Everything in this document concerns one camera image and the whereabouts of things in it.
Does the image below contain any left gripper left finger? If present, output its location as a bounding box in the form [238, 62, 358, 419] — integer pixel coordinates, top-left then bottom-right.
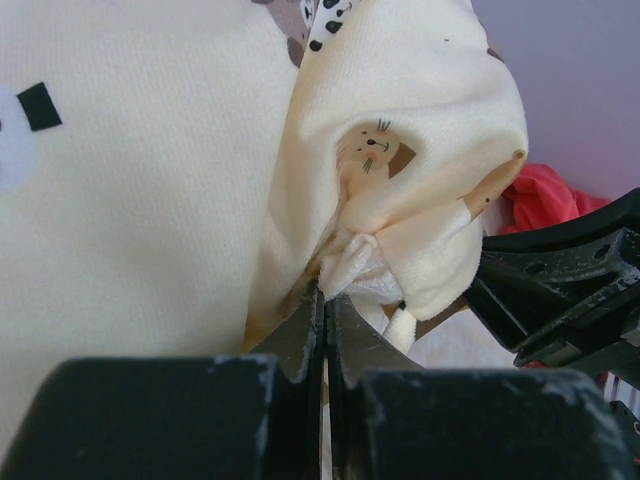
[251, 284, 325, 479]

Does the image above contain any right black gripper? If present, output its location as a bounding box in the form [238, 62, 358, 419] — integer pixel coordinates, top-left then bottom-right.
[465, 190, 639, 373]

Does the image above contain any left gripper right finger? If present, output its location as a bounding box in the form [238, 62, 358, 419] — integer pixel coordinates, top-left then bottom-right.
[325, 297, 422, 479]

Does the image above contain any cream animal print cushion cover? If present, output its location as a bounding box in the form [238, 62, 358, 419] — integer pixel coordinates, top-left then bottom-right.
[1, 1, 528, 447]

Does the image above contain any red cloth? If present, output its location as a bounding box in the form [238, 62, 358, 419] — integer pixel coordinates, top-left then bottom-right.
[501, 164, 611, 234]

